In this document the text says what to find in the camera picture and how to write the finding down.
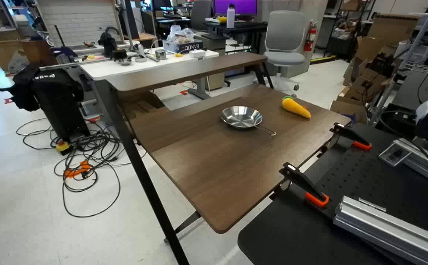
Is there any round steel pan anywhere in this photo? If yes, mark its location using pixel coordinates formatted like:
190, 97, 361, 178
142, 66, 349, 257
220, 104, 279, 138

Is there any wooden desk with white mat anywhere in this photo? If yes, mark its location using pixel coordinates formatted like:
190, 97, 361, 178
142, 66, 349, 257
79, 47, 276, 101

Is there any clear plastic bag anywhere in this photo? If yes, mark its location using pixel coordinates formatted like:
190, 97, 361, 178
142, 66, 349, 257
164, 23, 206, 54

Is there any white water bottle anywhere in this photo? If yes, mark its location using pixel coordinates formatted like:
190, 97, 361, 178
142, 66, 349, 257
226, 3, 237, 29

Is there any grey office chair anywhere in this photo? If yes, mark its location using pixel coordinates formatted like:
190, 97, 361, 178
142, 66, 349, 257
262, 9, 311, 95

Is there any monitor with purple screen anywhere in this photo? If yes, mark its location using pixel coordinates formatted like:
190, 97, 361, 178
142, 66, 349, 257
212, 0, 259, 19

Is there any black perforated robot table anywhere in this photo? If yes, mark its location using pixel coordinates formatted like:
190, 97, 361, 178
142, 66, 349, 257
237, 120, 428, 265

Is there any red fire extinguisher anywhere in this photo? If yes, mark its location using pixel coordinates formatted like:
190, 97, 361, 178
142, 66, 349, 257
304, 19, 320, 54

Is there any black device on desk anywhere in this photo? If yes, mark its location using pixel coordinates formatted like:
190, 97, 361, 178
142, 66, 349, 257
98, 25, 123, 59

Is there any yellow plug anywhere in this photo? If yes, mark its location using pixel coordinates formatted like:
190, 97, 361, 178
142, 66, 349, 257
55, 140, 74, 154

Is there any black equipment on stand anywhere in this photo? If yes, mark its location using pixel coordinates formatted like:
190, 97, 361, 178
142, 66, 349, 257
0, 62, 92, 143

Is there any stack of cardboard boxes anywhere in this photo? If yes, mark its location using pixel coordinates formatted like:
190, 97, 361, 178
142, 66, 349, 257
330, 13, 424, 123

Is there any small grey metal plate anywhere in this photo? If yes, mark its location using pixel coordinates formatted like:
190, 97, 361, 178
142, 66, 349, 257
377, 141, 414, 168

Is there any brown cardboard box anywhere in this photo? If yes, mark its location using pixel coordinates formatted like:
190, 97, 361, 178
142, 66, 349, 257
0, 23, 55, 73

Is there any black metal table frame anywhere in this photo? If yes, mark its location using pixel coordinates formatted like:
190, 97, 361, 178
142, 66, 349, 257
92, 78, 205, 265

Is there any black clamp with orange handle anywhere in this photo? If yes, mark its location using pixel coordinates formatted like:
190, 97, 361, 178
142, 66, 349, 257
279, 160, 332, 210
330, 122, 374, 153

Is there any black floor cable bundle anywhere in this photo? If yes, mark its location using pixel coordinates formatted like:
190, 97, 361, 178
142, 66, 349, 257
15, 116, 126, 221

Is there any orange cable connector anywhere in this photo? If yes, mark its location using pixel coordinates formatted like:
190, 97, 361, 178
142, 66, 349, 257
62, 159, 96, 181

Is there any silver aluminium extrusion rail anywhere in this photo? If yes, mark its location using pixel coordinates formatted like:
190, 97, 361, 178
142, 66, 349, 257
393, 137, 428, 191
333, 194, 428, 265

